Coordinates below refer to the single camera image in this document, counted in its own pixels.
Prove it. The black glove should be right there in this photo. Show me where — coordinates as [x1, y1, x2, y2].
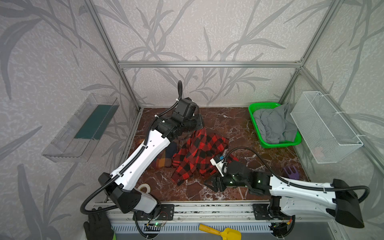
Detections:
[83, 212, 116, 240]

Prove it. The white wire mesh basket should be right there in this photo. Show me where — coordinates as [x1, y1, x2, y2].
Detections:
[291, 91, 364, 164]

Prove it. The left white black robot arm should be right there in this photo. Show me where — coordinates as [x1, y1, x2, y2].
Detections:
[80, 98, 204, 218]

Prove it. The folded brown plaid shirt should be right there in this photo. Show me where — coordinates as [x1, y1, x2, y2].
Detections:
[147, 140, 183, 170]

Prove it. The aluminium front rail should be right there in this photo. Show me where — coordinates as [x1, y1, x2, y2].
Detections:
[107, 201, 334, 224]

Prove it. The white tape roll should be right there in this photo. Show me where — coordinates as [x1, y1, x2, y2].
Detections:
[137, 184, 151, 194]

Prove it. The yellow toy shovel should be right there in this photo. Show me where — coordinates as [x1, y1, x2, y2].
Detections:
[199, 224, 242, 240]

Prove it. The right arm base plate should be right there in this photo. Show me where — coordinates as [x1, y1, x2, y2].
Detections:
[252, 204, 296, 222]

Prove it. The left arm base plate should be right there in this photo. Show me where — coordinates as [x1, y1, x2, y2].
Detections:
[133, 204, 175, 221]

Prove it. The red black plaid shirt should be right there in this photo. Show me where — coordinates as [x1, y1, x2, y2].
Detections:
[171, 128, 229, 186]

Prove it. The purple pink toy fork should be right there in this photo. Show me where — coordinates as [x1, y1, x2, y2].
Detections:
[284, 166, 300, 180]

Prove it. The grey long sleeve shirt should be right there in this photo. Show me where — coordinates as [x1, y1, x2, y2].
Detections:
[253, 103, 298, 145]

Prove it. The green plastic basket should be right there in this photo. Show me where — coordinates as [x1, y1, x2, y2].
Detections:
[248, 102, 303, 149]

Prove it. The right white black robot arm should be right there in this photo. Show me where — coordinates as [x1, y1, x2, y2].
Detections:
[207, 154, 370, 229]

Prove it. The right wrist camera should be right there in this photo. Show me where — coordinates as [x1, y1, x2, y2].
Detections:
[210, 156, 225, 177]

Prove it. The clear plastic wall tray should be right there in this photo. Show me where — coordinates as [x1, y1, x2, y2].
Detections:
[42, 94, 120, 163]

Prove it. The aluminium frame crossbar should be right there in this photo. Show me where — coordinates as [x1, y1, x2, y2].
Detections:
[118, 61, 302, 69]

